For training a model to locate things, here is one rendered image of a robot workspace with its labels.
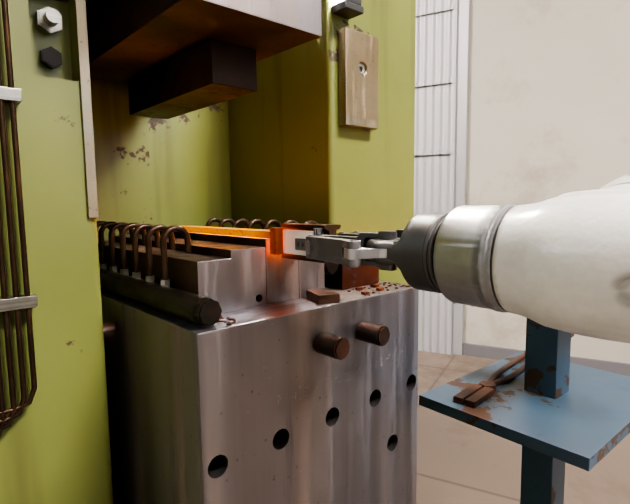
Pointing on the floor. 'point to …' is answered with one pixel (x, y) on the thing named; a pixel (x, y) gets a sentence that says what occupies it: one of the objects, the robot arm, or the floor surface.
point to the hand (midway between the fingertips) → (308, 242)
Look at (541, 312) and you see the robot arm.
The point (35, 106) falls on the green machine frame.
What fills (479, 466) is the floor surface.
